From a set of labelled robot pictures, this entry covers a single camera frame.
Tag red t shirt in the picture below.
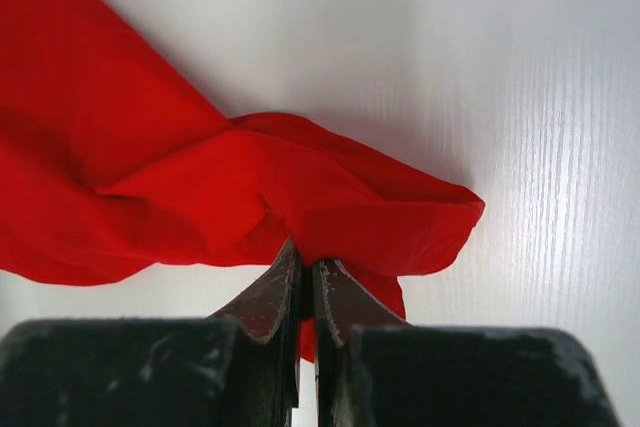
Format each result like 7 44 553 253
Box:
0 0 487 364

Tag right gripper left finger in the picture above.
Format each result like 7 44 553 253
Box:
211 240 303 426

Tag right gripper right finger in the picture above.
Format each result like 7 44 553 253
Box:
312 259 410 426

